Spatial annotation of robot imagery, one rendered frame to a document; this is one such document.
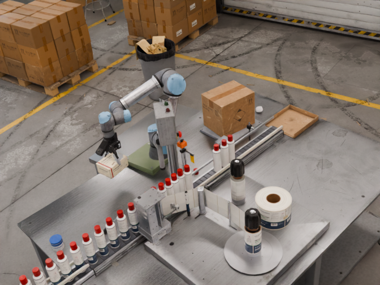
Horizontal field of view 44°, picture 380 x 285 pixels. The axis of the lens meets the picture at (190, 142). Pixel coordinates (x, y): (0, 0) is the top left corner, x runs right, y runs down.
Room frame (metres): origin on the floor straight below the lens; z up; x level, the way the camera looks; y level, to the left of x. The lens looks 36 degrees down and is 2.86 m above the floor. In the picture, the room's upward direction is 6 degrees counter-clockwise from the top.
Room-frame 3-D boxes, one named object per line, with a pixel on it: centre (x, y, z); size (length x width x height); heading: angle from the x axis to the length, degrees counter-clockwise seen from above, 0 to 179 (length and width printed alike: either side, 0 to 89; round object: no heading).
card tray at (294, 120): (2.89, -0.77, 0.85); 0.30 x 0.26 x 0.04; 131
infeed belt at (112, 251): (2.24, -0.01, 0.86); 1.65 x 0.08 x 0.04; 131
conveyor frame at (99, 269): (2.24, -0.01, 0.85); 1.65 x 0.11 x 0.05; 131
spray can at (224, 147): (2.42, -0.21, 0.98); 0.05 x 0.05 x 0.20
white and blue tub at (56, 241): (1.91, 0.82, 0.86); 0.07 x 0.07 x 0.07
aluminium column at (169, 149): (2.32, 0.12, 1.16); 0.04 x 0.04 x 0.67; 41
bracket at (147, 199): (1.89, 0.25, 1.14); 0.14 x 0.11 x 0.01; 131
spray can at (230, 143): (2.46, -0.26, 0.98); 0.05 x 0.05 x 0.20
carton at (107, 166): (2.42, 0.51, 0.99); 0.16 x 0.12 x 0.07; 140
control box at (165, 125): (2.23, 0.13, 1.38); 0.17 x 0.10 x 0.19; 6
